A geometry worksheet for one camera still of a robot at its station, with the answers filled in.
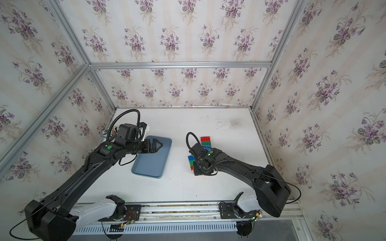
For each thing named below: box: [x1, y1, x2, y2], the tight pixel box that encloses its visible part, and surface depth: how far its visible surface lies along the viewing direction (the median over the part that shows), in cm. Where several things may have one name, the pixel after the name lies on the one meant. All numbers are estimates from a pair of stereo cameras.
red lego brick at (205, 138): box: [200, 136, 211, 142], surface depth 100 cm
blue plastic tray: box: [131, 135, 172, 179], surface depth 90 cm
